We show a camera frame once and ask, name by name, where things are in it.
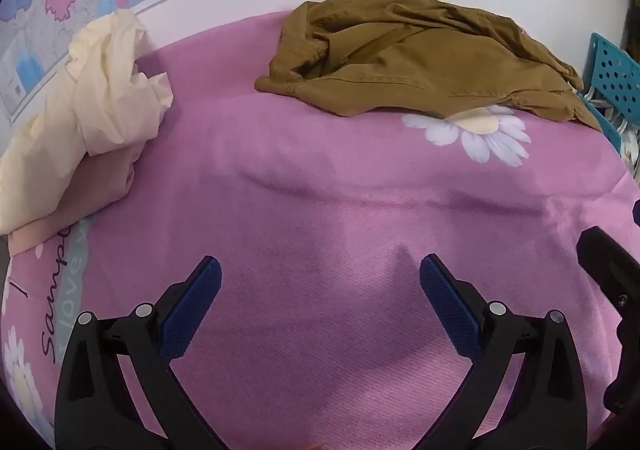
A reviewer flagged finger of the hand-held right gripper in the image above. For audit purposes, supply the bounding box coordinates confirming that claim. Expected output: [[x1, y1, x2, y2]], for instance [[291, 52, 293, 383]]
[[576, 226, 640, 327], [603, 324, 640, 416]]

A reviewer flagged brown jacket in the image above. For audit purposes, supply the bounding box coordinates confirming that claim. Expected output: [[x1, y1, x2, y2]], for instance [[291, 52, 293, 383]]
[[254, 0, 603, 133]]

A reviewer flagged cream cloth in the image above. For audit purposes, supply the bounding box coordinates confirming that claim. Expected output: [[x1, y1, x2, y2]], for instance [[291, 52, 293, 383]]
[[0, 8, 174, 255]]

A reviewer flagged blue perforated plastic crate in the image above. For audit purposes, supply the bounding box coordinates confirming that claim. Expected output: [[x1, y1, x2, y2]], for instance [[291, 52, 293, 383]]
[[575, 32, 640, 151]]

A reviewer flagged pink floral bedsheet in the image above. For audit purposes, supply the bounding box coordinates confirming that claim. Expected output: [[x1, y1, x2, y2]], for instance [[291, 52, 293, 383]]
[[0, 7, 636, 450]]

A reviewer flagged striped cloth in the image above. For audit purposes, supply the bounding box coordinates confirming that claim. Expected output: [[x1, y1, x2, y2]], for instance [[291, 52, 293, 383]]
[[582, 88, 640, 177]]

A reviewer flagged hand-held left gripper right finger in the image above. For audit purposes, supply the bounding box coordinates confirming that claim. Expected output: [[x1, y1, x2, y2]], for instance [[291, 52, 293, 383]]
[[415, 254, 588, 450]]

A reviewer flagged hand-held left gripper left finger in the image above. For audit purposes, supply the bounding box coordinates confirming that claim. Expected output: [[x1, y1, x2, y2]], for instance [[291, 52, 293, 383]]
[[54, 256, 231, 450]]

